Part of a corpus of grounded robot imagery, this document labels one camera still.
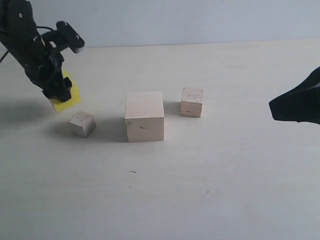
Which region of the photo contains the small wooden cube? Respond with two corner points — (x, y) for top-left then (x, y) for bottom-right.
(68, 111), (97, 138)

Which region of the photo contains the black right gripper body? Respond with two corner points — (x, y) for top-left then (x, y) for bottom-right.
(268, 67), (320, 124)

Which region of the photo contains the large wooden cube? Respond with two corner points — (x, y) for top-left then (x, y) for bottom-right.
(124, 91), (165, 143)

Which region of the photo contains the yellow cube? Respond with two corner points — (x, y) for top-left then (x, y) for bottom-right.
(49, 70), (81, 112)

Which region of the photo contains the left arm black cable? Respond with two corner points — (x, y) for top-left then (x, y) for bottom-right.
(0, 49), (10, 65)

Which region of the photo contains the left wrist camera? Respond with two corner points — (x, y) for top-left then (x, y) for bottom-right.
(41, 21), (85, 54)

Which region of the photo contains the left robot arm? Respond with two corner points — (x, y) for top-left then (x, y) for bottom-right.
(0, 0), (72, 103)

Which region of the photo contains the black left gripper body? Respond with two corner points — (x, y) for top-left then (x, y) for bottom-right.
(0, 22), (64, 93)

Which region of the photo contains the medium wooden cube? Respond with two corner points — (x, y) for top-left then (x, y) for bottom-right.
(180, 87), (204, 118)

